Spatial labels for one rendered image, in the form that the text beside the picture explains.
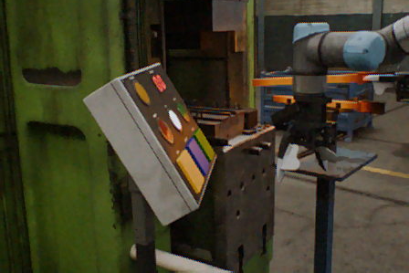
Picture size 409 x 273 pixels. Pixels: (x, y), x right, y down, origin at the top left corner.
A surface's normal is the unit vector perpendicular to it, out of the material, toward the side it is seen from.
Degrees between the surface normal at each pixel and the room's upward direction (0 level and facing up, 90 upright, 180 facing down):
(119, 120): 90
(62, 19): 89
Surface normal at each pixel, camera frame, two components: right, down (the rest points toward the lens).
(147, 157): -0.12, 0.21
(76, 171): -0.53, 0.18
